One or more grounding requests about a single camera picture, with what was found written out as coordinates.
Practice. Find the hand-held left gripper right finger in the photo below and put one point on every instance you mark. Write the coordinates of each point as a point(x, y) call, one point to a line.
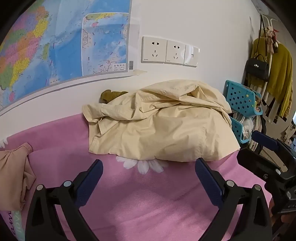
point(208, 183)

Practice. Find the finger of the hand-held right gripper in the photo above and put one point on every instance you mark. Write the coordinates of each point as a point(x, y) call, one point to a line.
point(259, 164)
point(264, 140)

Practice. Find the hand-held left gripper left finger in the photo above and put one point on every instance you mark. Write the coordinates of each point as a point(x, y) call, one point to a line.
point(90, 180)

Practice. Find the cream yellow garment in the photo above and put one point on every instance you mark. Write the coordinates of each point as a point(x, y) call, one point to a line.
point(161, 129)

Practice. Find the beige pink garment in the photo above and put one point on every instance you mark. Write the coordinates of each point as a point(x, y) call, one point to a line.
point(13, 171)

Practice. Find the blue perforated basket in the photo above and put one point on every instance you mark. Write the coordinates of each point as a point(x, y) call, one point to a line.
point(237, 128)
point(238, 97)

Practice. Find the beige black striped garment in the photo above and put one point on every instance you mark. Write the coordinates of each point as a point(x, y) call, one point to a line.
point(270, 102)

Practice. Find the pink flowered blanket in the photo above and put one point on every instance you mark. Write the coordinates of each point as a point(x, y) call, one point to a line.
point(143, 204)

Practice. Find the black handbag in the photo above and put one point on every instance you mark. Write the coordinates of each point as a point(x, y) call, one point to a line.
point(256, 69)

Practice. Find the mustard yellow sweater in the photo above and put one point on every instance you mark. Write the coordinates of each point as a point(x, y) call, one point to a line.
point(281, 69)

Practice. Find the white coat rack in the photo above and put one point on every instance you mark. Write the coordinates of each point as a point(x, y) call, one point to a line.
point(270, 62)

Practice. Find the olive green garment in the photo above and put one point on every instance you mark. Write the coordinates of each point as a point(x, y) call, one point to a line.
point(111, 95)

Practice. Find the small plush toy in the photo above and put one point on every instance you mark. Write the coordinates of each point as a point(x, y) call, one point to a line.
point(269, 39)

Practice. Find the white wall switch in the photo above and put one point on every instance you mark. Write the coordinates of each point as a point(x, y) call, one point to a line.
point(192, 56)

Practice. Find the colourful wall map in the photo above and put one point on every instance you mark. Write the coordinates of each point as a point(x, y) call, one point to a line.
point(46, 46)

